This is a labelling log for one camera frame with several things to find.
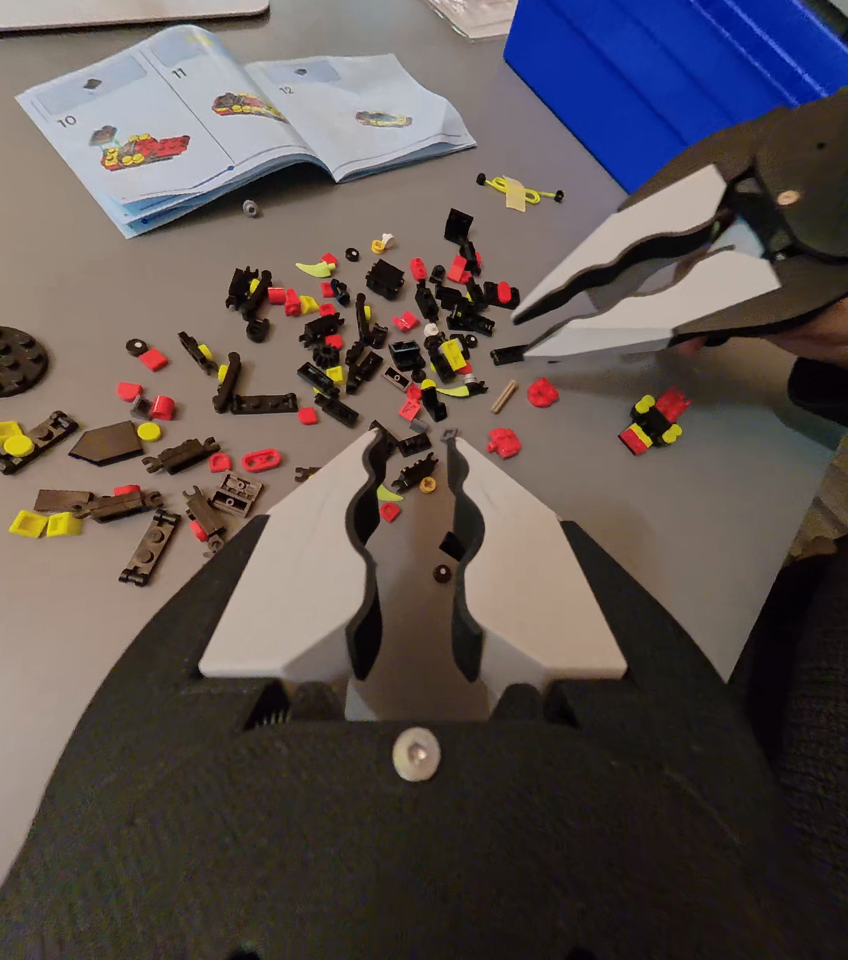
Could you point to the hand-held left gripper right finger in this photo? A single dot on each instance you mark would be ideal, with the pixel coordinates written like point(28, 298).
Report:
point(544, 600)

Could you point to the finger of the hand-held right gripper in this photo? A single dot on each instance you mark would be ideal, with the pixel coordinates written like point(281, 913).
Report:
point(678, 307)
point(648, 225)

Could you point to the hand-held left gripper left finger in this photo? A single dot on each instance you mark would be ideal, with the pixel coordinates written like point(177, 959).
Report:
point(296, 592)

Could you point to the partly built lego model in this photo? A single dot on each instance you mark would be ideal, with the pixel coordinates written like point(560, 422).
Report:
point(652, 424)

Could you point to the pile of lego pieces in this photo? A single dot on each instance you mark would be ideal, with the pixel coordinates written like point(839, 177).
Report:
point(266, 403)

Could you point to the lego instruction booklet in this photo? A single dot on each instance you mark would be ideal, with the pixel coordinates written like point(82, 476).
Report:
point(229, 127)

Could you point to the person's right forearm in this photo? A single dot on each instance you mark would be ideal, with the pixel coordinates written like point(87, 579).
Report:
point(843, 405)

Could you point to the blue storage bin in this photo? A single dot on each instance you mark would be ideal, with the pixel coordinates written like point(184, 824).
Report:
point(656, 75)

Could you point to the red chunky round brick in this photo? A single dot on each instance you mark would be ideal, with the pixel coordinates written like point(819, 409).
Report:
point(505, 442)

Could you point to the tan rod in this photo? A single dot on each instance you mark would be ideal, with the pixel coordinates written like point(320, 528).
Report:
point(504, 396)

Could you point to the clear plastic bag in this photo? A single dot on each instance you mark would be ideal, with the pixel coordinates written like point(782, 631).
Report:
point(469, 15)

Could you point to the person's dark knit sweater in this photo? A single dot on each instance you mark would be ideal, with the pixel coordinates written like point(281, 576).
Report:
point(828, 712)

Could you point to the white display stand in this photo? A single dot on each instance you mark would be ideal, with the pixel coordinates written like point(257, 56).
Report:
point(94, 11)

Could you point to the black bracket brick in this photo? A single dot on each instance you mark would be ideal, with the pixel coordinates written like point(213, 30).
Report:
point(458, 225)

